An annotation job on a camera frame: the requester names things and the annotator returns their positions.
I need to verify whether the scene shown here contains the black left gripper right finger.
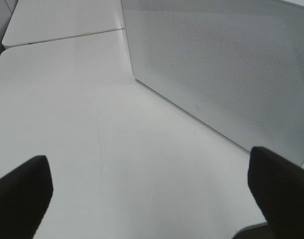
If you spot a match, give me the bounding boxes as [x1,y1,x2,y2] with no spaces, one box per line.
[248,146,304,239]

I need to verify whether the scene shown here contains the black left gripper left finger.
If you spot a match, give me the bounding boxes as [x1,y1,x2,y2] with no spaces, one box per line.
[0,155,53,239]

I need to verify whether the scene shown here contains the white microwave door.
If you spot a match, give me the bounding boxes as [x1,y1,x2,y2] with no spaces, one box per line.
[122,0,304,165]

